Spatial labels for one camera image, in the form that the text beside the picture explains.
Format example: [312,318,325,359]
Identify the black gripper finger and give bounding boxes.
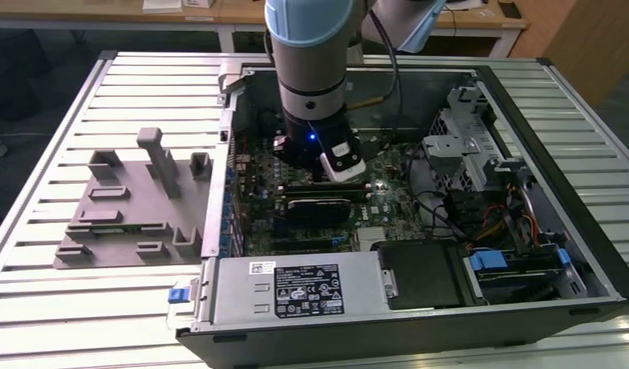
[272,134,328,184]

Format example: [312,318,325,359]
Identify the black RAM slot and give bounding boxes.
[282,195,369,201]
[281,191,369,198]
[281,187,369,194]
[281,183,369,189]

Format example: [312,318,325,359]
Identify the black graphics card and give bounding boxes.
[284,197,353,224]

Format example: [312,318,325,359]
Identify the green motherboard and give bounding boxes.
[230,130,463,258]

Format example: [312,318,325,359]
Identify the silver chipset heatsink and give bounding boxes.
[354,226,386,246]

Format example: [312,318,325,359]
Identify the metal drive cage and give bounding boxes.
[420,86,504,193]

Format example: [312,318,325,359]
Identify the grey parts rack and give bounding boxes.
[50,126,214,270]

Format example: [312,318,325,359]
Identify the black plastic shroud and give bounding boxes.
[369,240,492,312]

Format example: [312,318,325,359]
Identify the silver power supply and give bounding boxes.
[192,255,396,334]

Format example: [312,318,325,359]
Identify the large white box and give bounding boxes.
[142,0,184,12]

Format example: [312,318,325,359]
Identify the hard disk in blue carrier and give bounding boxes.
[467,248,571,304]

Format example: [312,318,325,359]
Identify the wooden desk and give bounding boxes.
[0,0,531,58]

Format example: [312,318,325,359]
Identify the black PC case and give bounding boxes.
[173,56,629,369]

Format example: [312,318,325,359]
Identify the wooden cabinet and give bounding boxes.
[507,0,629,108]

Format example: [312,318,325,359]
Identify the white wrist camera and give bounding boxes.
[317,140,368,183]

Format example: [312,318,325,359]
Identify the black cable with brass sleeve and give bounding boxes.
[346,95,385,109]

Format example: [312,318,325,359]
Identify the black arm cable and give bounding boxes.
[366,5,400,103]

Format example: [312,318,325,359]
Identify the black internal cable bundle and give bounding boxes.
[403,141,484,238]

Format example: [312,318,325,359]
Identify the orange yellow power wires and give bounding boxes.
[459,184,551,251]

